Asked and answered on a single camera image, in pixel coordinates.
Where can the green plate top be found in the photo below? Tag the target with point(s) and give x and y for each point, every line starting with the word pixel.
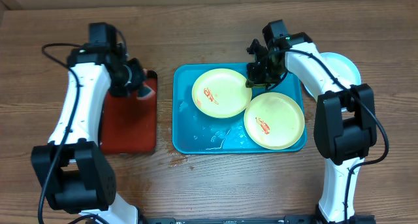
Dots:
pixel 221 93

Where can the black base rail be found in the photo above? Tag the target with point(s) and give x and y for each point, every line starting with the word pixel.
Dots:
pixel 290 219

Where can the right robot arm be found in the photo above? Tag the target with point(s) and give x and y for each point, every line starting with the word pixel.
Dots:
pixel 345 123

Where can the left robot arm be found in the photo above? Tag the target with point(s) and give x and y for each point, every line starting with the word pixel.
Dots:
pixel 72 171

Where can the light blue plate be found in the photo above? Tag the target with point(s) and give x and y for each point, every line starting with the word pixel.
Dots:
pixel 342 68

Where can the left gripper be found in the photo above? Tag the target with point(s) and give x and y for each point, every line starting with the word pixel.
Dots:
pixel 135 67

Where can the green plate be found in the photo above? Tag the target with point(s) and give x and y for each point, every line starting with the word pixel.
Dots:
pixel 274 121
pixel 221 93

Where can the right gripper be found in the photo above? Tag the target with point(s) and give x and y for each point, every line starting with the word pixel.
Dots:
pixel 258 81

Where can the black tray with red liquid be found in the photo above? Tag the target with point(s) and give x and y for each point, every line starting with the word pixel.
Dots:
pixel 128 125

